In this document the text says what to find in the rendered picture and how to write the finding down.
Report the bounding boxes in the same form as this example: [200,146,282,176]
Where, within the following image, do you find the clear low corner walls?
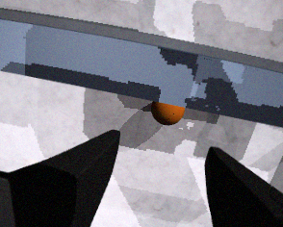
[0,10,283,72]

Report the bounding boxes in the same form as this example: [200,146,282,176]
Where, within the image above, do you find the clear low wall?
[0,18,283,127]

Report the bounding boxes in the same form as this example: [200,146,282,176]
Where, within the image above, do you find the orange ball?
[151,101,185,125]

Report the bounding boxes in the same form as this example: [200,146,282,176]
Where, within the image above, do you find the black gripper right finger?
[204,147,283,227]

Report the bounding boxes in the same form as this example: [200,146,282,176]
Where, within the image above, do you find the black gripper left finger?
[0,130,120,227]

